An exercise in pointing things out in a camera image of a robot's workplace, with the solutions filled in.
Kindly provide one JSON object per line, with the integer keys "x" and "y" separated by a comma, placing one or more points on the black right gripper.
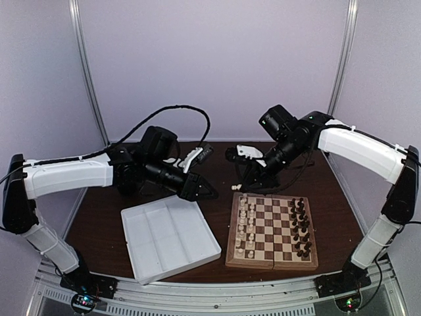
{"x": 253, "y": 176}

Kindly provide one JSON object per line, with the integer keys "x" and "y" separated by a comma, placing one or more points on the right aluminium corner post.
{"x": 345, "y": 53}

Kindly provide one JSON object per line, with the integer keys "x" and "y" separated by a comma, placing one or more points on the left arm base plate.
{"x": 98, "y": 287}

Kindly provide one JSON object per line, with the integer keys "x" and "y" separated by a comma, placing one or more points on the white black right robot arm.
{"x": 319, "y": 131}

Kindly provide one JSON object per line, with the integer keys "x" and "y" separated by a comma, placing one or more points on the wooden chess board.
{"x": 273, "y": 246}

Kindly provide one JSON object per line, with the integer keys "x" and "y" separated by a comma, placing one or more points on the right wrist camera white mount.
{"x": 245, "y": 154}

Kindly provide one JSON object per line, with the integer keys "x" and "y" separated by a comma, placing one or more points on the dark blue cup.
{"x": 127, "y": 188}

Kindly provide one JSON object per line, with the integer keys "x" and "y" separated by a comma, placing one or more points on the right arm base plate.
{"x": 339, "y": 283}

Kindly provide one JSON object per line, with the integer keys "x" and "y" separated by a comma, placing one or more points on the aluminium front frame rail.
{"x": 296, "y": 296}

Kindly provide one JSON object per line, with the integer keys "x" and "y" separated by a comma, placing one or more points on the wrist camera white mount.
{"x": 196, "y": 157}
{"x": 245, "y": 154}

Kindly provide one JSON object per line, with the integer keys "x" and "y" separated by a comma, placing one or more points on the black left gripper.
{"x": 189, "y": 189}

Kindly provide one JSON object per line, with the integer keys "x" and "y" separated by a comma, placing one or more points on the aluminium corner post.
{"x": 87, "y": 76}
{"x": 345, "y": 53}

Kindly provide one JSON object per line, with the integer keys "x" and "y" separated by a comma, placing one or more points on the left aluminium corner post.
{"x": 87, "y": 76}

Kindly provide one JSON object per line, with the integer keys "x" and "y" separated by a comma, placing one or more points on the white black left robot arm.
{"x": 126, "y": 167}

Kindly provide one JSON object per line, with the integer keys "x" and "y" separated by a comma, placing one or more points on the white compartment tray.
{"x": 167, "y": 237}

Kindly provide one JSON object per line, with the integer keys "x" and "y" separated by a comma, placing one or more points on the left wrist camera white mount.
{"x": 196, "y": 157}

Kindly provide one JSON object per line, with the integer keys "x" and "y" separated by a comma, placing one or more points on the row of dark chess pieces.
{"x": 300, "y": 229}

